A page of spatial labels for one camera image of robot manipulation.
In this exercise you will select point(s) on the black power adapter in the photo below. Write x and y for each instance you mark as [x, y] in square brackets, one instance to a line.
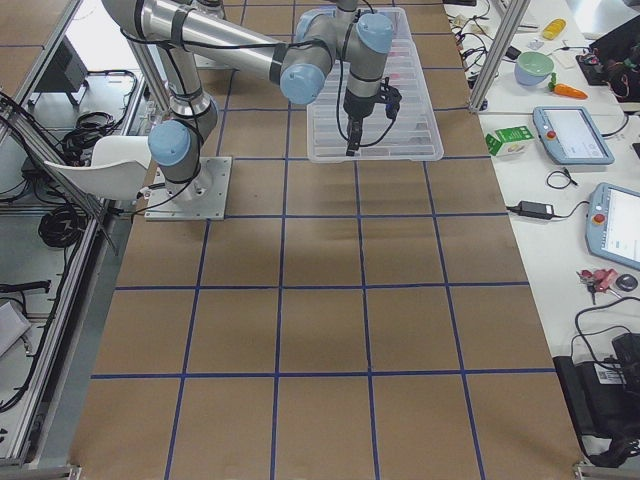
[535, 210]

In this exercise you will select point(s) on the near teach pendant tablet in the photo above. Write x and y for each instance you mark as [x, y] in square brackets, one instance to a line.
[612, 225]

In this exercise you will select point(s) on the green bowl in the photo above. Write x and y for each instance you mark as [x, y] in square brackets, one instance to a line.
[532, 68]

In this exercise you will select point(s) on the green white carton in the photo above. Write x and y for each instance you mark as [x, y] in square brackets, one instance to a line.
[508, 141]

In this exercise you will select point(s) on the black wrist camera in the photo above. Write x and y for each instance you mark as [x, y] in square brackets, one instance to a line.
[390, 97]

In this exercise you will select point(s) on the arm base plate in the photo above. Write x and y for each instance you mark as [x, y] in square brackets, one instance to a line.
[204, 198]

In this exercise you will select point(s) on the aluminium frame post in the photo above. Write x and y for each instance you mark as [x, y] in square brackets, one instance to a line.
[504, 35]

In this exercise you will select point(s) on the far teach pendant tablet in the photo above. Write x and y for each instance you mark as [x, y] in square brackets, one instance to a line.
[570, 137]

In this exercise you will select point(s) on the white plastic chair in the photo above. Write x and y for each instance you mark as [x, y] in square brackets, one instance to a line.
[119, 165]

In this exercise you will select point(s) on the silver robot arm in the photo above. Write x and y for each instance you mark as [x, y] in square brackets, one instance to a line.
[182, 30]

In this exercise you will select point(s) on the teach pendant tablet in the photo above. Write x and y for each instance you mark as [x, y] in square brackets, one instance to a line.
[570, 137]
[612, 225]

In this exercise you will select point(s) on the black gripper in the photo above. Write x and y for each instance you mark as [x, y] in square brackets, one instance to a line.
[358, 106]

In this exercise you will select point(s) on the orange toy carrot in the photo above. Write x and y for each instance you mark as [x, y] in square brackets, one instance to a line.
[565, 90]

